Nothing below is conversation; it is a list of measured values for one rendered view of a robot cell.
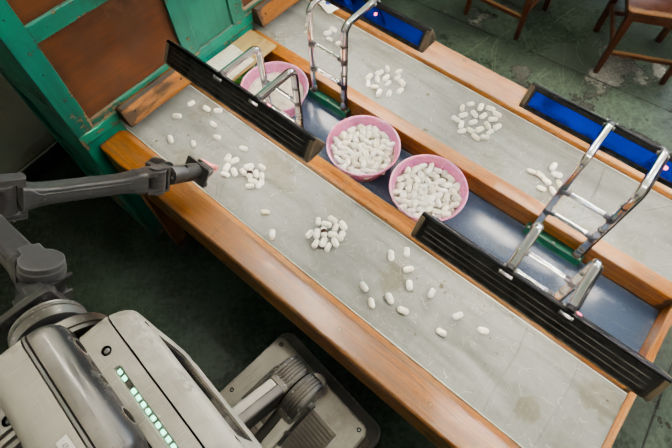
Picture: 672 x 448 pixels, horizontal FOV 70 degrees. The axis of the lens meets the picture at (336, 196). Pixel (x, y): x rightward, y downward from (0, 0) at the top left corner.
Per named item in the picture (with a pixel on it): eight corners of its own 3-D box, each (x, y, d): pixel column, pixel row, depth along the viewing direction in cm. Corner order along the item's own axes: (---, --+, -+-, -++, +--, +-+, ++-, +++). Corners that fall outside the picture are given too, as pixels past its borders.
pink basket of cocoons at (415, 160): (434, 248, 162) (439, 236, 154) (371, 204, 171) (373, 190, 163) (476, 196, 172) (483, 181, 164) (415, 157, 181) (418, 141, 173)
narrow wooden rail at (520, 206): (656, 313, 152) (677, 302, 142) (249, 54, 212) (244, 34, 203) (662, 300, 154) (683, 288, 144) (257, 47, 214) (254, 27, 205)
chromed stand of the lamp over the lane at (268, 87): (276, 187, 175) (257, 104, 136) (237, 158, 182) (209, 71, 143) (310, 154, 182) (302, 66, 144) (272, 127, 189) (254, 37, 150)
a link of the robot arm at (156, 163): (154, 197, 142) (155, 170, 139) (128, 184, 147) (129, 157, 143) (185, 188, 152) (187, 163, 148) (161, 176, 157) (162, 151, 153)
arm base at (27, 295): (48, 360, 83) (-3, 325, 75) (36, 333, 88) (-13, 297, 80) (92, 325, 86) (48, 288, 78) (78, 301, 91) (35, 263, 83)
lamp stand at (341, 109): (346, 120, 190) (347, 29, 152) (308, 96, 197) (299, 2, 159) (375, 92, 198) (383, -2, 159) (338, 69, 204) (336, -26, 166)
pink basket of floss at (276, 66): (310, 126, 189) (309, 110, 181) (242, 129, 189) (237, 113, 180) (309, 76, 202) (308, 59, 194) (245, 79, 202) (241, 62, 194)
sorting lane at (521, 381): (575, 493, 122) (579, 493, 120) (129, 132, 183) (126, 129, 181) (624, 395, 134) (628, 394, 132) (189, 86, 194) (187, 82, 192)
